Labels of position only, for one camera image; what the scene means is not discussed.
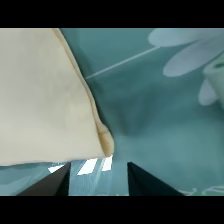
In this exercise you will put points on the cream shirt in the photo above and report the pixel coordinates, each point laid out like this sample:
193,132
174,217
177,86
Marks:
40,100

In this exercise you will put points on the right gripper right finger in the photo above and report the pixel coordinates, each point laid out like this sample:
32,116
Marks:
143,183

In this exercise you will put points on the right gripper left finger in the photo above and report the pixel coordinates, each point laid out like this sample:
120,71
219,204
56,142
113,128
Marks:
55,183

